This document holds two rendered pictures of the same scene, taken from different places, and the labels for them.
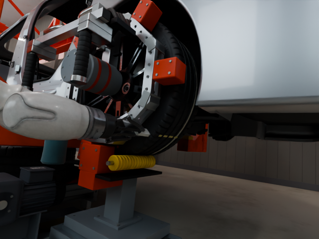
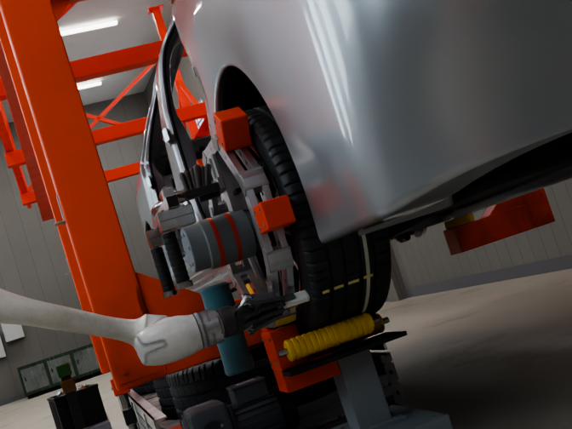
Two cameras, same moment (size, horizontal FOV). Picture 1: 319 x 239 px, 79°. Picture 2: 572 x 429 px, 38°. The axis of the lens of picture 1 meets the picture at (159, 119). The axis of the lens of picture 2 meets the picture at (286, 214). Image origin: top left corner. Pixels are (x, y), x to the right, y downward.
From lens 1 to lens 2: 1.63 m
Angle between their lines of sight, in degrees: 40
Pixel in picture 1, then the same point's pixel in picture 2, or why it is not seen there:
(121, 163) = (295, 348)
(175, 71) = (266, 221)
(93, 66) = (207, 241)
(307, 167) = not seen: outside the picture
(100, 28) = (175, 218)
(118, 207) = (351, 408)
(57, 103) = (163, 331)
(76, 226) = not seen: outside the picture
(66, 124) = (178, 345)
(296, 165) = not seen: outside the picture
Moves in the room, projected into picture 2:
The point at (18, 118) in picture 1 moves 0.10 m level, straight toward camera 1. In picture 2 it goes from (143, 356) to (132, 361)
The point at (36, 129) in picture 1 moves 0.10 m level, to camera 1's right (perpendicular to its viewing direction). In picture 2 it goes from (158, 358) to (185, 351)
